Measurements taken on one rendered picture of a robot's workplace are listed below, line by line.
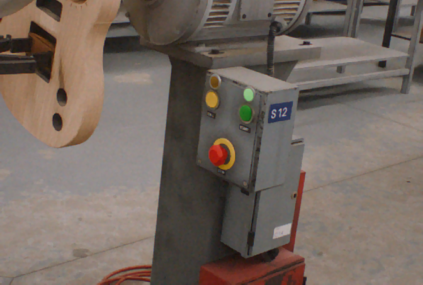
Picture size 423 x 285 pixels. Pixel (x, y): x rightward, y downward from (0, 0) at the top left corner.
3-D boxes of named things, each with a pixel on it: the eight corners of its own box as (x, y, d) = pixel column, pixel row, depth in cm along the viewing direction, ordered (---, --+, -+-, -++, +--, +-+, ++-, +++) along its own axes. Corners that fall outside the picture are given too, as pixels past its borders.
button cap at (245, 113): (243, 117, 146) (245, 102, 145) (255, 122, 144) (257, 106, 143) (238, 118, 145) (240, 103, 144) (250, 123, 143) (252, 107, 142)
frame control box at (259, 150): (253, 165, 178) (268, 53, 171) (327, 199, 164) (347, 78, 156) (171, 185, 162) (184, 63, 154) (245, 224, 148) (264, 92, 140)
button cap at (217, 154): (219, 159, 152) (221, 139, 151) (233, 166, 150) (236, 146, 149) (204, 162, 150) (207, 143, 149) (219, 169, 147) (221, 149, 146)
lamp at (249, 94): (242, 100, 144) (244, 84, 143) (254, 104, 142) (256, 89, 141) (240, 100, 144) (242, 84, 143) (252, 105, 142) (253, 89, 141)
